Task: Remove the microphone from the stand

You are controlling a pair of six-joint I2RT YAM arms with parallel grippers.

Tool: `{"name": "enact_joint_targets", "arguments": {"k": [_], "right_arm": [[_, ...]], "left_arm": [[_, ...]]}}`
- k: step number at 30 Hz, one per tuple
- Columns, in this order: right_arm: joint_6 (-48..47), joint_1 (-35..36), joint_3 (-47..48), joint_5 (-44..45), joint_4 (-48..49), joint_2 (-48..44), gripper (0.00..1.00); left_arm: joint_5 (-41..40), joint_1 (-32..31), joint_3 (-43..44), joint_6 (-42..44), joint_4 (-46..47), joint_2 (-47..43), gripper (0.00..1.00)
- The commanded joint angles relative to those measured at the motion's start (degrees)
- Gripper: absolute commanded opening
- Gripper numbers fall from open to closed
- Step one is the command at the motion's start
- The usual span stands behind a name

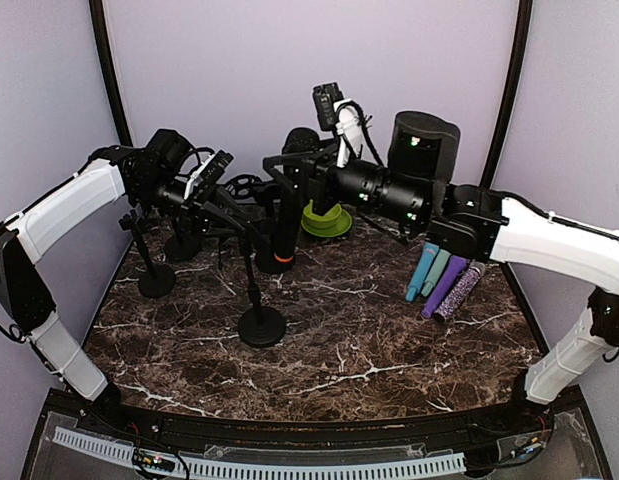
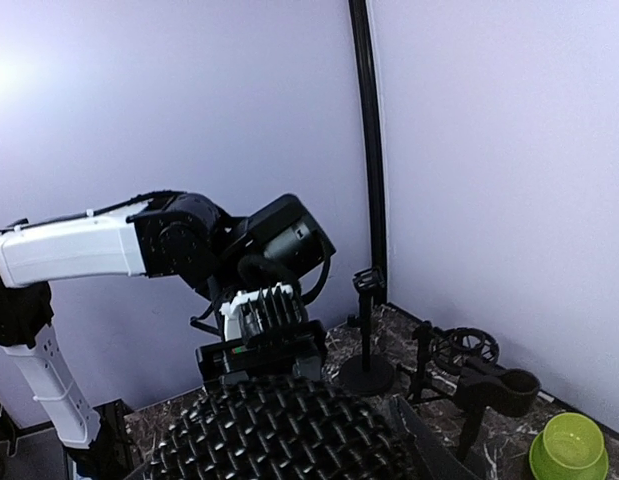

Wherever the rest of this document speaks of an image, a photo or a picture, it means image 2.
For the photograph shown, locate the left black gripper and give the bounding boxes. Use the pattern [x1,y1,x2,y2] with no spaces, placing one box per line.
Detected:
[196,320,327,388]

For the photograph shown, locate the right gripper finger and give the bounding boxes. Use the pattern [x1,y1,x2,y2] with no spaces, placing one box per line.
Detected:
[388,395,478,480]

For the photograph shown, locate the black round-base mic stand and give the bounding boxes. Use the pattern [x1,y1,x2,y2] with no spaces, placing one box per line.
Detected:
[338,267,395,397]
[452,358,540,463]

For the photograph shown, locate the black microphone orange ring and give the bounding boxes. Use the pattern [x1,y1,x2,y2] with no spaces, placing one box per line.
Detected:
[151,375,420,480]

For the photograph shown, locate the black tripod shock-mount stand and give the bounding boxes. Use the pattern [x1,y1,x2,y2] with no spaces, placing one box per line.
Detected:
[396,321,500,405]

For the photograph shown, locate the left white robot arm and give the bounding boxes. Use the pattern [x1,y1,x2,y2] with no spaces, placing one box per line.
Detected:
[0,190,335,479]

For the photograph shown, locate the lime green plate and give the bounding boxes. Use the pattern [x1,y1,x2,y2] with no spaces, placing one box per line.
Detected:
[528,433,609,480]

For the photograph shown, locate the lime green bowl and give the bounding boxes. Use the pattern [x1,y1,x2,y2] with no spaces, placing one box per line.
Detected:
[541,413,608,479]

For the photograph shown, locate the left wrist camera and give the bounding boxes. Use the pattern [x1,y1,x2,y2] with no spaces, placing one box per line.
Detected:
[220,283,308,348]

